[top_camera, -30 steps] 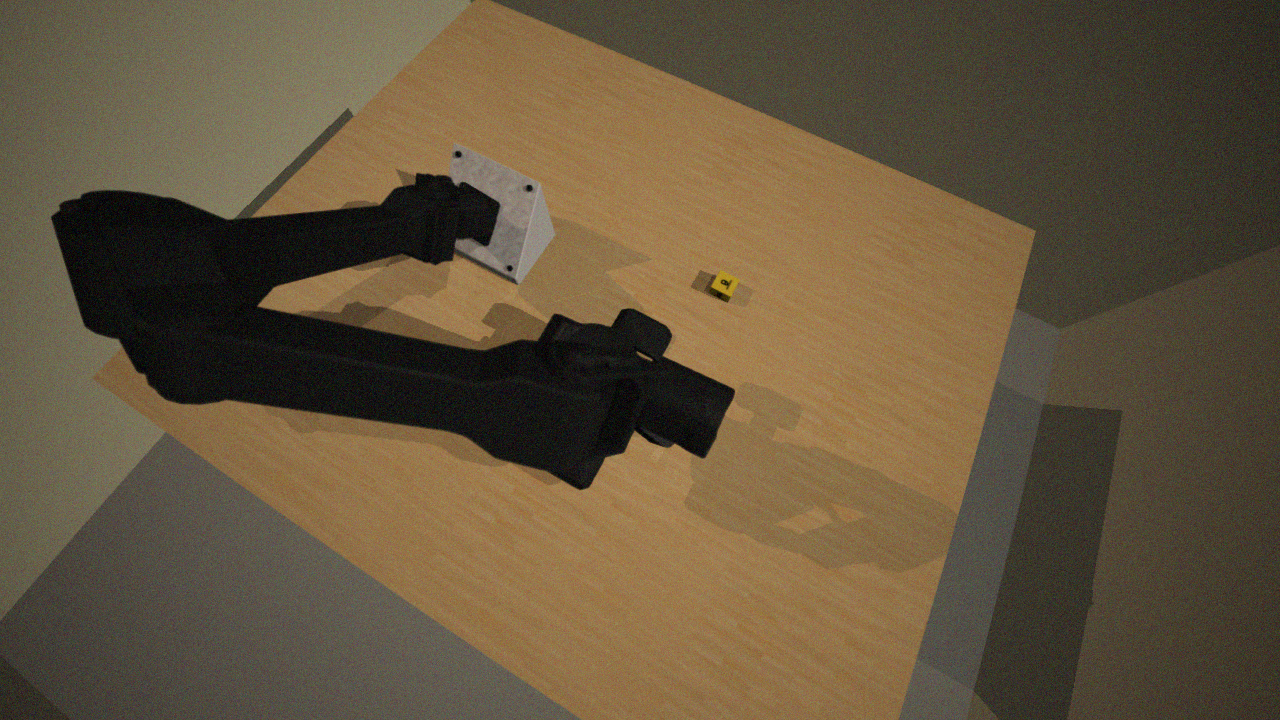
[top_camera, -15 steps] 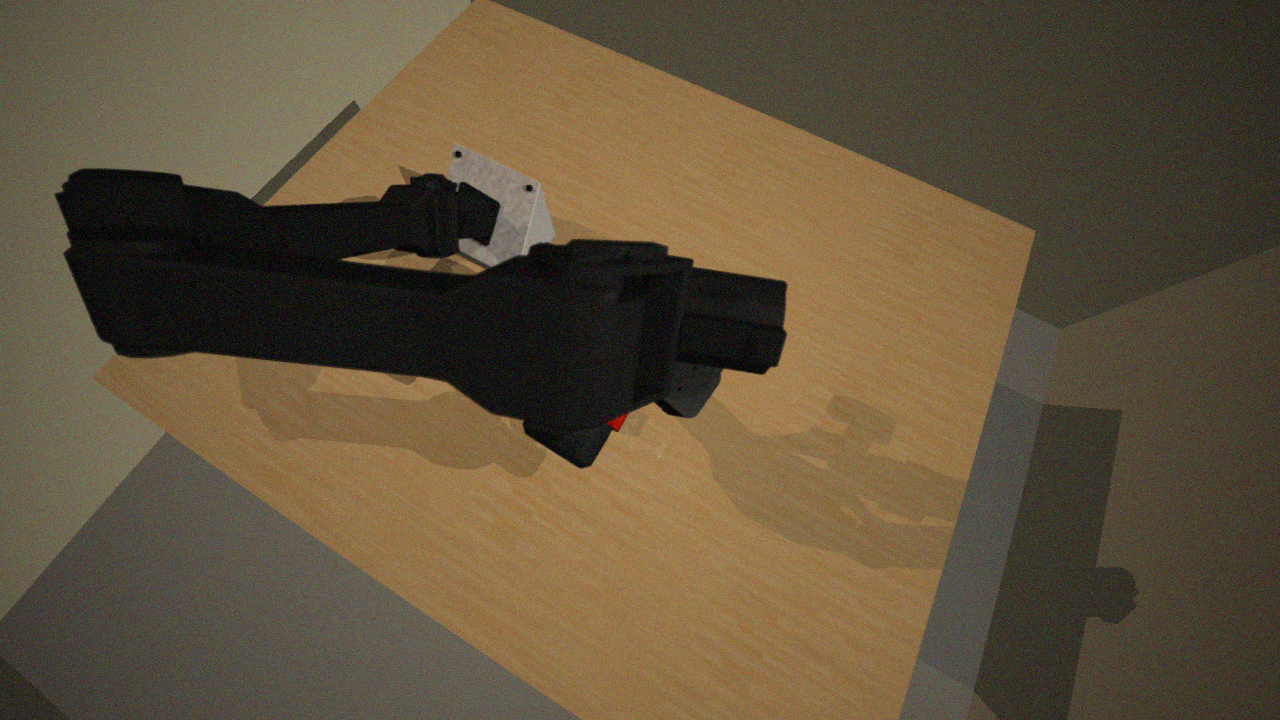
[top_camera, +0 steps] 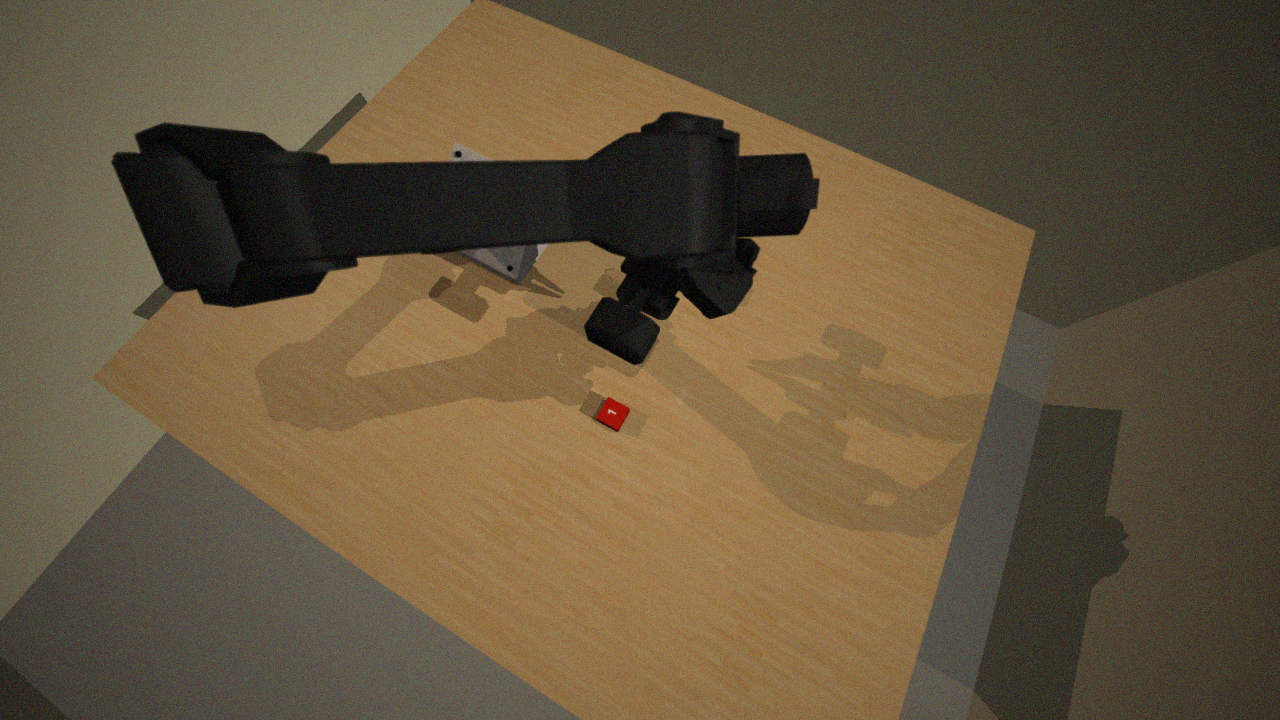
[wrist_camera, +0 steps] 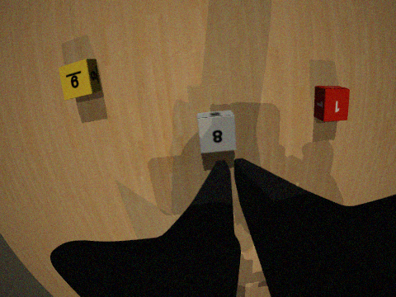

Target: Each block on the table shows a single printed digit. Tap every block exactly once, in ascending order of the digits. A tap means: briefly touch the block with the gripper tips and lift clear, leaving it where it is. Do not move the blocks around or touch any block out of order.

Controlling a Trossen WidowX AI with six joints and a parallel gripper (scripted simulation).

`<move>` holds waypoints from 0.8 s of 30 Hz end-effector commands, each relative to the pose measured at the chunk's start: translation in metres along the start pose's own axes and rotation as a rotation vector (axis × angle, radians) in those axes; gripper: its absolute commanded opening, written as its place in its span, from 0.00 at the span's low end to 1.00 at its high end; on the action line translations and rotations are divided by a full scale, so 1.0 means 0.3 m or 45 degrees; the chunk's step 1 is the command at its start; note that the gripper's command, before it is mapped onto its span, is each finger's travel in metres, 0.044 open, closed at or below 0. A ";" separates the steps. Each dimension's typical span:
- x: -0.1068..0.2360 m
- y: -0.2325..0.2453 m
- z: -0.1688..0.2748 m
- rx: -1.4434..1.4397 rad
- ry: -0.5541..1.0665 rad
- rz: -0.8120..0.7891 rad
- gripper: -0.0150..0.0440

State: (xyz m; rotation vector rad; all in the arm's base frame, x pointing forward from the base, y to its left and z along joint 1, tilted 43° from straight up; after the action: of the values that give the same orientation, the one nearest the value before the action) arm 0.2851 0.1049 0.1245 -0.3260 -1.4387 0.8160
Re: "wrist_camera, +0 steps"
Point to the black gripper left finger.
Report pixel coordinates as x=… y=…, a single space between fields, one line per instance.
x=198 y=256

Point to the red block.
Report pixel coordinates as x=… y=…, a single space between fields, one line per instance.
x=331 y=103

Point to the yellow block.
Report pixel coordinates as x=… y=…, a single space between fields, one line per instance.
x=80 y=78

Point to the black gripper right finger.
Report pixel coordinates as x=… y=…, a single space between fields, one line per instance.
x=306 y=243

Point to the grey block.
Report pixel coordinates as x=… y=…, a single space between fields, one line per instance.
x=216 y=131

